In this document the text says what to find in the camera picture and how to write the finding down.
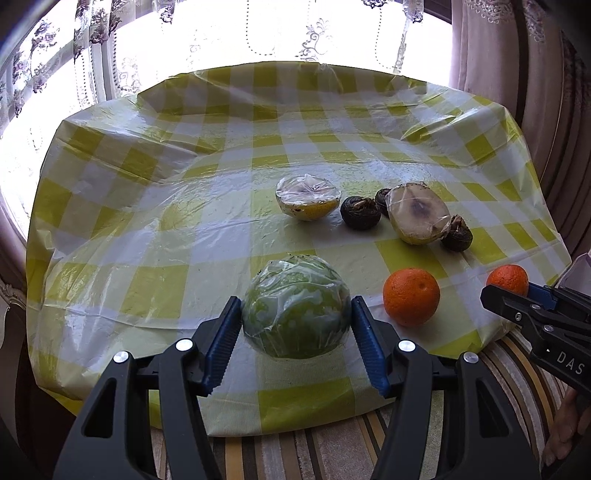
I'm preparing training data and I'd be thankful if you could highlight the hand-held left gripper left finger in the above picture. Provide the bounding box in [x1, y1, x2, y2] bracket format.
[53, 295, 243, 480]

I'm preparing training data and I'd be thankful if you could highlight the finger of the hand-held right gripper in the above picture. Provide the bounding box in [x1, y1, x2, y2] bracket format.
[479, 284, 561, 334]
[527, 281, 591, 320]

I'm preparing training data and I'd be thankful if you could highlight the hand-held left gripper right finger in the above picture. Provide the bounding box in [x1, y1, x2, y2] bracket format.
[350, 295, 541, 480]

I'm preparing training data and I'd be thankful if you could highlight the small orange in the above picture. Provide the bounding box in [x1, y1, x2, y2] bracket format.
[486, 264, 530, 298]

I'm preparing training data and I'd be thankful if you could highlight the large orange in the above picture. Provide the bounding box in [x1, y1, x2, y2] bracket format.
[382, 268, 441, 328]

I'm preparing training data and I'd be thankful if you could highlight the green round fruit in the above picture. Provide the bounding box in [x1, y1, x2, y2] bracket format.
[241, 254, 352, 360]

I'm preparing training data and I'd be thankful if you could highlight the pear half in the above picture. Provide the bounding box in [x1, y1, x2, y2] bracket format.
[385, 182, 452, 245]

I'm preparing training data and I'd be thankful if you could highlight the yellow fruit half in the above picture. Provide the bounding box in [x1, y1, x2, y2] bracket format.
[276, 174, 343, 222]

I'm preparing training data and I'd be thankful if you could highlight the person's right hand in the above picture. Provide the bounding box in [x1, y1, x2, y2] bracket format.
[539, 387, 591, 468]

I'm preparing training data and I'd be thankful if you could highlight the yellow checked plastic tablecloth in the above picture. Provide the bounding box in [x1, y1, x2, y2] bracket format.
[25, 62, 573, 437]

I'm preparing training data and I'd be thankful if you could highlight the striped brown fabric cover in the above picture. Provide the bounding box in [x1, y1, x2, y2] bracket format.
[148, 323, 591, 480]

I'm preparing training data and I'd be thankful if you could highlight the beige drape curtain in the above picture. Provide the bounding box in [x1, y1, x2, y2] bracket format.
[450, 0, 591, 259]

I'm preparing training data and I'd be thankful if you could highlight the white lace curtain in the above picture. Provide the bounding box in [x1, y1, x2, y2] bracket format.
[0, 0, 455, 241]

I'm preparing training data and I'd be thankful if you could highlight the carved furniture frame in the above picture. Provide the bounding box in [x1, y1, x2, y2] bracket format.
[0, 272, 28, 333]

